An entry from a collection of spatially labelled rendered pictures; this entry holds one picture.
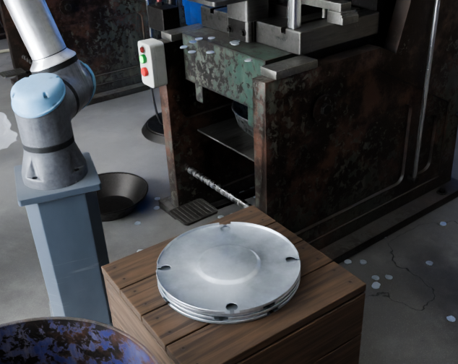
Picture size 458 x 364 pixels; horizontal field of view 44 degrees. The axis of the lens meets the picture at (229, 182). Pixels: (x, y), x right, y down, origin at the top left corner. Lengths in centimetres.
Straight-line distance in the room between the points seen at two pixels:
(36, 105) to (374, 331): 100
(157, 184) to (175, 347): 127
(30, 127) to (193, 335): 59
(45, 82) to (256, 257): 60
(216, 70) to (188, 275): 71
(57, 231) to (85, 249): 9
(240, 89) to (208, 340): 77
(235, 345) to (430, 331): 71
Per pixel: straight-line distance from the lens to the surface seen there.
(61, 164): 134
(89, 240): 143
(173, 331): 107
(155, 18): 185
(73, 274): 148
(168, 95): 181
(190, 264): 116
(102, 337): 93
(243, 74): 155
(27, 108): 130
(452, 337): 161
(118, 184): 220
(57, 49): 142
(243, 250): 118
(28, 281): 186
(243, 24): 161
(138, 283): 118
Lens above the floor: 108
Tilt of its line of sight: 29 degrees down
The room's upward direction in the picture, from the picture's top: 3 degrees counter-clockwise
